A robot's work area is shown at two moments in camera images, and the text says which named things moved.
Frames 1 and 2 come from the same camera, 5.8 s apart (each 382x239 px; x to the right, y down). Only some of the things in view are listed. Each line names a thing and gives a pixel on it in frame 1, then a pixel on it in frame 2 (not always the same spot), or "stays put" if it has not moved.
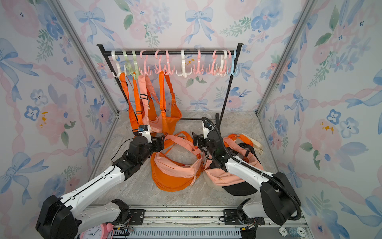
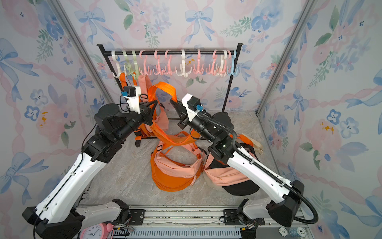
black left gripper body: [156, 146] to [145, 115]
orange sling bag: [171, 183] stays put
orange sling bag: [174, 176] stays put
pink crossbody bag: [221, 177] stays put
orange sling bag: [170, 118] to [181, 139]
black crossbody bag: [248, 186] stays put
